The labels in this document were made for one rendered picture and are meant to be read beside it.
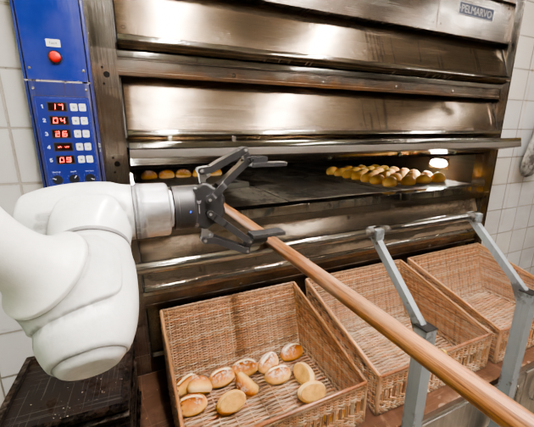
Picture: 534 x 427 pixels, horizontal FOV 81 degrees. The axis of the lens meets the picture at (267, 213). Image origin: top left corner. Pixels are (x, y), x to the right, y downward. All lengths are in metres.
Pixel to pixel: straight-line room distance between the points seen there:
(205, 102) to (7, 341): 0.98
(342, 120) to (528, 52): 1.22
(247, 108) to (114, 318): 0.92
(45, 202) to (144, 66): 0.69
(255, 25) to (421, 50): 0.78
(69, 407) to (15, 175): 0.63
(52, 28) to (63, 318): 0.85
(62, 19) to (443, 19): 1.48
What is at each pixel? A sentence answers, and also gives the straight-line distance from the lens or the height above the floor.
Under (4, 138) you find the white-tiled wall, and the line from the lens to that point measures 1.13.
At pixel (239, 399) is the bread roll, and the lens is 1.18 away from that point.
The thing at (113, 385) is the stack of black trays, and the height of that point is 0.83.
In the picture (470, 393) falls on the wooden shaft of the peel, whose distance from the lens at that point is 0.45.
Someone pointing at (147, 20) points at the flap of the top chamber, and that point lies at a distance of 1.14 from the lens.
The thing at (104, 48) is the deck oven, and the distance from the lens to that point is 1.12.
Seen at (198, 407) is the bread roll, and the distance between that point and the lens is 1.19.
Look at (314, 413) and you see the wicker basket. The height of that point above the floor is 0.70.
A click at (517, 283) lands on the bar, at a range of 1.39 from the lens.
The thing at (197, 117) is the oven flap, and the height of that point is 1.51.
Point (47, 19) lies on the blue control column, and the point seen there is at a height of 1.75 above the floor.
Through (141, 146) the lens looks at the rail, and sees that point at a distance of 0.95.
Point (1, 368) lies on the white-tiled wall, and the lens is 1.38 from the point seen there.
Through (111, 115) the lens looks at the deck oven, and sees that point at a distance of 1.10.
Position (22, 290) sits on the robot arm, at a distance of 0.39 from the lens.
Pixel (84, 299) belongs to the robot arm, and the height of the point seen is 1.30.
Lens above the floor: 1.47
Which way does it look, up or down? 15 degrees down
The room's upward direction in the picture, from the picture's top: straight up
